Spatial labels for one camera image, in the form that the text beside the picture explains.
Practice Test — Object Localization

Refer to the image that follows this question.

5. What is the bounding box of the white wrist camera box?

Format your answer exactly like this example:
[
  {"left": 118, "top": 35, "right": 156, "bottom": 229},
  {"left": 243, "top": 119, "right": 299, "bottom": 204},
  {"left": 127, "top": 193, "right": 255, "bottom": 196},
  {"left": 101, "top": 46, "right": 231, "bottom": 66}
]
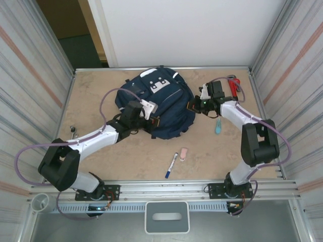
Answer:
[
  {"left": 199, "top": 84, "right": 211, "bottom": 100},
  {"left": 140, "top": 99, "right": 157, "bottom": 119}
]

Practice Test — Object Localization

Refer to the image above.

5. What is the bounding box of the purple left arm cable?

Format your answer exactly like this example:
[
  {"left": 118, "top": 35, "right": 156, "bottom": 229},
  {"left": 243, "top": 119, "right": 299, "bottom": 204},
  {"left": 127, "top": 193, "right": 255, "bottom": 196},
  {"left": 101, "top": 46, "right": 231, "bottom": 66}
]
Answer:
[{"left": 14, "top": 88, "right": 152, "bottom": 220}]

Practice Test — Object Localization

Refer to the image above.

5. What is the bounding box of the white plastic pipe cup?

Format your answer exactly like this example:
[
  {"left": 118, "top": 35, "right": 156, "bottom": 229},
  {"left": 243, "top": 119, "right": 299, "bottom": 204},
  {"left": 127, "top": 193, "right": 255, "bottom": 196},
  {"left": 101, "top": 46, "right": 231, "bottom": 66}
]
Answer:
[{"left": 31, "top": 193, "right": 55, "bottom": 212}]

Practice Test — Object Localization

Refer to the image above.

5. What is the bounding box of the navy blue backpack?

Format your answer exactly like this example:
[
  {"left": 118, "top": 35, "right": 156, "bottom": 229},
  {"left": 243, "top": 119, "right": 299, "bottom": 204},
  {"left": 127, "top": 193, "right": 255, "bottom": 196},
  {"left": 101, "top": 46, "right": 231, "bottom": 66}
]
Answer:
[{"left": 115, "top": 65, "right": 197, "bottom": 140}]

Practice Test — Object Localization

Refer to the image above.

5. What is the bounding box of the small controller board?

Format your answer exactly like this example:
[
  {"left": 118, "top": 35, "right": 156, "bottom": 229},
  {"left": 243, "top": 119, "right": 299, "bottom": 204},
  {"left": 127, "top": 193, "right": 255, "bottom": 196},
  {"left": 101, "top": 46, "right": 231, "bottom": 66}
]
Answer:
[
  {"left": 87, "top": 204, "right": 112, "bottom": 218},
  {"left": 226, "top": 201, "right": 244, "bottom": 217}
]

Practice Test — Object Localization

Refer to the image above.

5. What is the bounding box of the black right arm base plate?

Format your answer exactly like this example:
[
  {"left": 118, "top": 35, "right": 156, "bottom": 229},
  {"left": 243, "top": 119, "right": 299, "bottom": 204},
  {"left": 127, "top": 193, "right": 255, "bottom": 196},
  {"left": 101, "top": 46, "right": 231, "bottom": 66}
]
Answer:
[{"left": 207, "top": 183, "right": 254, "bottom": 200}]

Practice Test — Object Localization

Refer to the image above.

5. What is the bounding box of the aluminium table frame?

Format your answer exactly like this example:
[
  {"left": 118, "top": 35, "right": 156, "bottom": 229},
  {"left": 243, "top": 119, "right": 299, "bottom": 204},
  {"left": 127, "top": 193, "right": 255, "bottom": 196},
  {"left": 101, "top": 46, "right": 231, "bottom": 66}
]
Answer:
[{"left": 29, "top": 66, "right": 303, "bottom": 201}]

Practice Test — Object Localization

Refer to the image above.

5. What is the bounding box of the small teal clip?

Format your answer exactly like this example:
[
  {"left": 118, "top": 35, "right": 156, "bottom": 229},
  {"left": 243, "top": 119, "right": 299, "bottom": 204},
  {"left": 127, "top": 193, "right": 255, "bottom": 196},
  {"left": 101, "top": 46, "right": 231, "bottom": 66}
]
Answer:
[{"left": 214, "top": 118, "right": 223, "bottom": 136}]

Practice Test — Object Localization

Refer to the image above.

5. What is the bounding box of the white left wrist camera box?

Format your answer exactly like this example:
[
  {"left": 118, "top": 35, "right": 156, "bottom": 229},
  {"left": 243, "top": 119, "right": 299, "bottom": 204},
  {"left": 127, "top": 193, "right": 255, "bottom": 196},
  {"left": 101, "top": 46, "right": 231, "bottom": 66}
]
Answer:
[{"left": 140, "top": 99, "right": 157, "bottom": 119}]

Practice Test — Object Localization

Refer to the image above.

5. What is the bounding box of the white door frame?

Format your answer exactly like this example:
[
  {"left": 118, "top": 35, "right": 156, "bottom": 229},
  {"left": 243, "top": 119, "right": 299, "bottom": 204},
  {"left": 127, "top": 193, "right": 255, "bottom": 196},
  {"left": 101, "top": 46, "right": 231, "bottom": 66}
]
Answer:
[{"left": 87, "top": 0, "right": 119, "bottom": 68}]

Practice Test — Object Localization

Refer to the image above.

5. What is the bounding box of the blue whiteboard marker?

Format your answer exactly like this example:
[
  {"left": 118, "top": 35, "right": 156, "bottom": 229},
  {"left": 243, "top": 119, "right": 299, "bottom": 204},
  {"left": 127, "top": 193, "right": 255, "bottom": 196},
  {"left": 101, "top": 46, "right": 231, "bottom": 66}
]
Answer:
[{"left": 165, "top": 152, "right": 179, "bottom": 179}]

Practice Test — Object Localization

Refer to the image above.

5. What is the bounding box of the slotted grey cable tray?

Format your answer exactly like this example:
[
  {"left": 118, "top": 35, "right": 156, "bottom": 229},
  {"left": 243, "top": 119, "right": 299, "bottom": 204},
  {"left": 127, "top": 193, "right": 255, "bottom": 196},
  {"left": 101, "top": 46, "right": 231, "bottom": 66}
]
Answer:
[{"left": 54, "top": 202, "right": 229, "bottom": 214}]

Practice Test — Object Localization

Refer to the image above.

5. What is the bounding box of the red pipe wrench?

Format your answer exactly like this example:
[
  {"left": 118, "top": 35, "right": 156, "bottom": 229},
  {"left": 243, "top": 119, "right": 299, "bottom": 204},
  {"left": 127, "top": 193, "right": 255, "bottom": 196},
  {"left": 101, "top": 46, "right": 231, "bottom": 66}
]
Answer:
[{"left": 226, "top": 75, "right": 242, "bottom": 98}]

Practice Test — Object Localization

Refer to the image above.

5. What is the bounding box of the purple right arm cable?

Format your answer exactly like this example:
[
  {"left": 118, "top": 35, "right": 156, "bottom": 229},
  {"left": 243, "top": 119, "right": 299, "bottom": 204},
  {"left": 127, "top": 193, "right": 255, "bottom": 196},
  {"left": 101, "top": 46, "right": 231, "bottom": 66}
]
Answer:
[{"left": 209, "top": 76, "right": 293, "bottom": 216}]

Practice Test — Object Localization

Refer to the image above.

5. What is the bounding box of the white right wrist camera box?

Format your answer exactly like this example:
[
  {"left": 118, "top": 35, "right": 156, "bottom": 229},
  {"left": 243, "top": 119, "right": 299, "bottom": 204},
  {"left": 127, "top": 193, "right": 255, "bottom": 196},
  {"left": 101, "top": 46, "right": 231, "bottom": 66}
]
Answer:
[{"left": 199, "top": 84, "right": 211, "bottom": 100}]

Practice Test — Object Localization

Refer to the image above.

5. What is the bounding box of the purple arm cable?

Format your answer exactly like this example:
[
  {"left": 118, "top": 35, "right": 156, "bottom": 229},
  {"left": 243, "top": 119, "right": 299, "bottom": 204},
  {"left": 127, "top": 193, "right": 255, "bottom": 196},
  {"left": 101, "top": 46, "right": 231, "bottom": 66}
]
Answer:
[
  {"left": 14, "top": 88, "right": 152, "bottom": 220},
  {"left": 209, "top": 76, "right": 293, "bottom": 216}
]

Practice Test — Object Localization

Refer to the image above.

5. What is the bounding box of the white grey rectangular device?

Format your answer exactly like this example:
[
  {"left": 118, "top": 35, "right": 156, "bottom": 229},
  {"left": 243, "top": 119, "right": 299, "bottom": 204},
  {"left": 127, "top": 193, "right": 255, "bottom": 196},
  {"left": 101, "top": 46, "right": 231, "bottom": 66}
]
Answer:
[{"left": 144, "top": 201, "right": 190, "bottom": 234}]

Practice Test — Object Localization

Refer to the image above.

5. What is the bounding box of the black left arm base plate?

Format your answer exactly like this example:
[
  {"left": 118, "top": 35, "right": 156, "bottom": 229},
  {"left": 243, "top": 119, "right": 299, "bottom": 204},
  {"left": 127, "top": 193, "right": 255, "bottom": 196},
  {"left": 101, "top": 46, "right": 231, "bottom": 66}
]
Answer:
[{"left": 75, "top": 185, "right": 121, "bottom": 201}]

